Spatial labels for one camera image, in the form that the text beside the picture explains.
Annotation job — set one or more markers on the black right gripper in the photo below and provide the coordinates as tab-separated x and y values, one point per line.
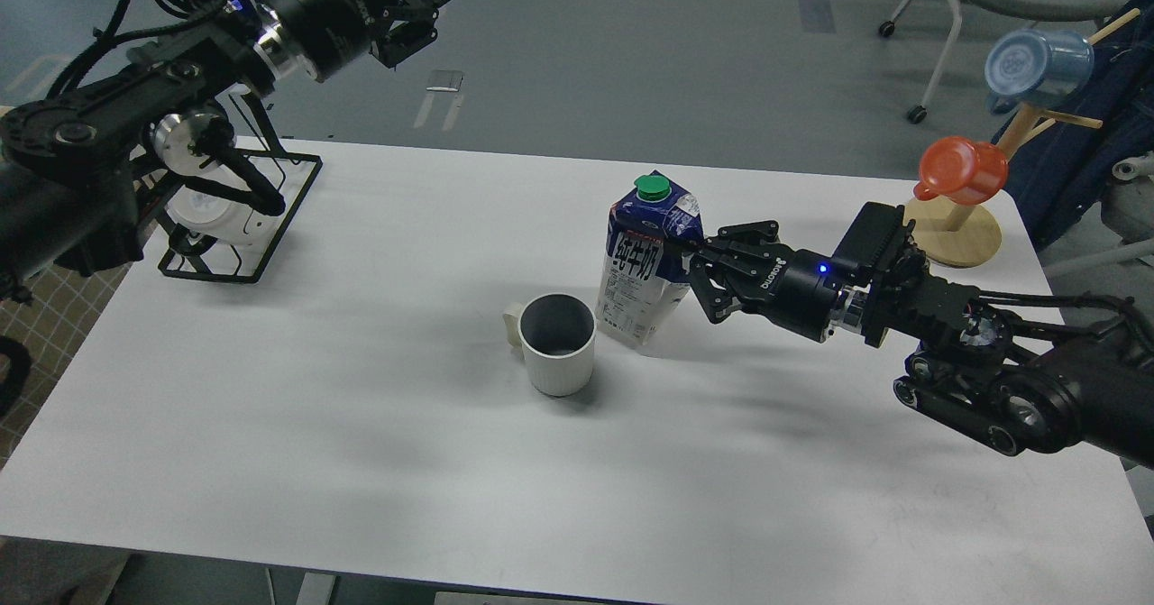
743	269

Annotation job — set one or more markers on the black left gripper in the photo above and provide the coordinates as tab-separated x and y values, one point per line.
323	36

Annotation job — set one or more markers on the blue white milk carton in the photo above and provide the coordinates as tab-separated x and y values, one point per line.
645	274

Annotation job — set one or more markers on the white ribbed mug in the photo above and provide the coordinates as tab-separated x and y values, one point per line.
554	334

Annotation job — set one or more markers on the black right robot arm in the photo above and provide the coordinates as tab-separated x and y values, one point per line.
1015	372

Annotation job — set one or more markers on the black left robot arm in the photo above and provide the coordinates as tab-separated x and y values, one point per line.
134	118

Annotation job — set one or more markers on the orange plastic cup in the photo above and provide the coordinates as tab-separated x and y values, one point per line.
962	170

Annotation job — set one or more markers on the blue plastic cup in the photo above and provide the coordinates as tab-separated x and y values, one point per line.
1040	68

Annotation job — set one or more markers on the wooden mug tree stand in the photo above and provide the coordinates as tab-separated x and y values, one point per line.
967	236

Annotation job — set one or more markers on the white container in rack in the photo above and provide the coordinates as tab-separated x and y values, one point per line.
233	223

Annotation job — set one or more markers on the dark blue denim fabric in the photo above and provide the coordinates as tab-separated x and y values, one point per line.
1057	176

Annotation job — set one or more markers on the beige checkered cloth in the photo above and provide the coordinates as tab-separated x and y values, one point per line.
64	310

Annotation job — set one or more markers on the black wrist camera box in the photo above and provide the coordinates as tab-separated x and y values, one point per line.
876	239

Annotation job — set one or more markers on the black wire dish rack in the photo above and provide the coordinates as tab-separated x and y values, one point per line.
198	150

